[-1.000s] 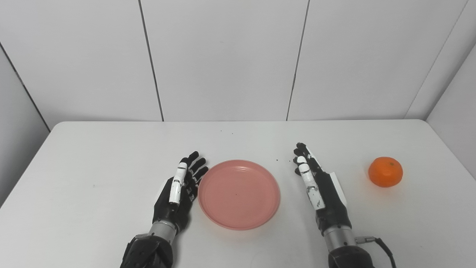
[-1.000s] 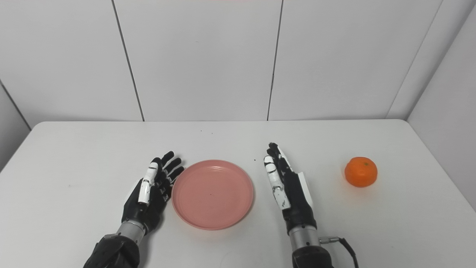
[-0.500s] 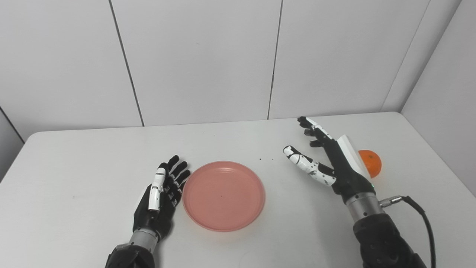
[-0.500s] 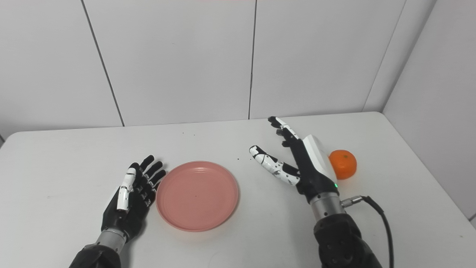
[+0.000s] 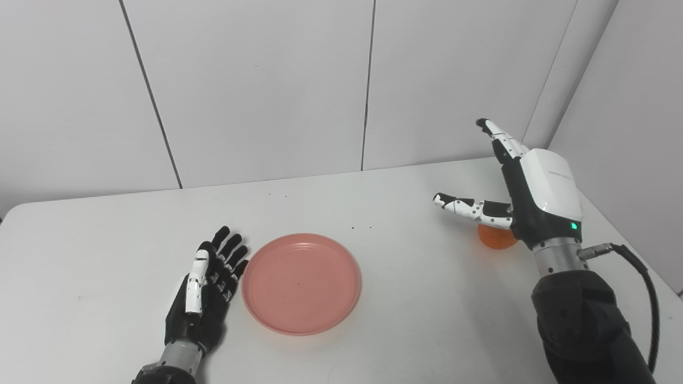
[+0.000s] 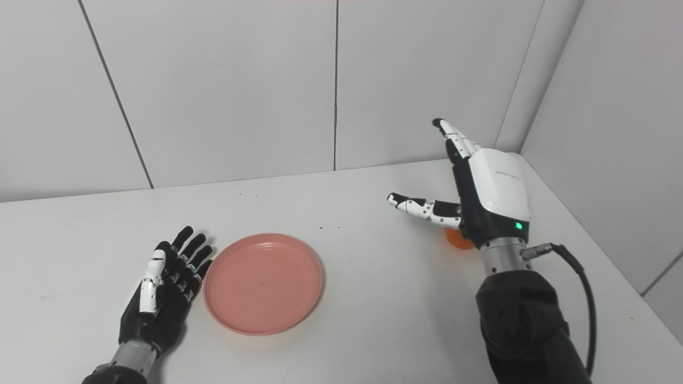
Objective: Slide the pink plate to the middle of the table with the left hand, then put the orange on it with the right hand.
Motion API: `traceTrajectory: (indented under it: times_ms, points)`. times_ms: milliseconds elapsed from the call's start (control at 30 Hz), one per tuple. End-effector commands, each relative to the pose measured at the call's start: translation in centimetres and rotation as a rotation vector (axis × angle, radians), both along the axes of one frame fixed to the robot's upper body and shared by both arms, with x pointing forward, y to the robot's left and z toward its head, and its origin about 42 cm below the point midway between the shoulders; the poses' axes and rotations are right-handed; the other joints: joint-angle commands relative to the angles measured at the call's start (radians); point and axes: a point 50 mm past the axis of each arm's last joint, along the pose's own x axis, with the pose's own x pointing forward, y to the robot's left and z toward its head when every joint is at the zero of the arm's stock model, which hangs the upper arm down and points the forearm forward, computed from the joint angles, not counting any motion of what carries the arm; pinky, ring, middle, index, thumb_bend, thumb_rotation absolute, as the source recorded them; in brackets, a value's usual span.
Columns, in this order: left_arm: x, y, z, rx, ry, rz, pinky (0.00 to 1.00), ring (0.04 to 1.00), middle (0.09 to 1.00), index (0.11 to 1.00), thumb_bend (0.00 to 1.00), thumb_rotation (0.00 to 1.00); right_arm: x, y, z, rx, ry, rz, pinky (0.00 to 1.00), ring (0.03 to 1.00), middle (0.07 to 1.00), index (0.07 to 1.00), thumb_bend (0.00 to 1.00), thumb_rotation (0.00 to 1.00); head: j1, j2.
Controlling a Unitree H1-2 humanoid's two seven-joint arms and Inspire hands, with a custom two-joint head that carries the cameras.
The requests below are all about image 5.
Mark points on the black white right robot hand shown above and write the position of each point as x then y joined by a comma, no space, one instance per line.
544,197

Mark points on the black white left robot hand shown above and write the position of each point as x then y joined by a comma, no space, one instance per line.
205,298

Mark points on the orange fruit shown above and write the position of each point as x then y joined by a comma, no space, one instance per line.
496,240

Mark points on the pink round plate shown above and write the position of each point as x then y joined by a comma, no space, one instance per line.
301,284

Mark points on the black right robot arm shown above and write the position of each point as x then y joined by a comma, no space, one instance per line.
581,320

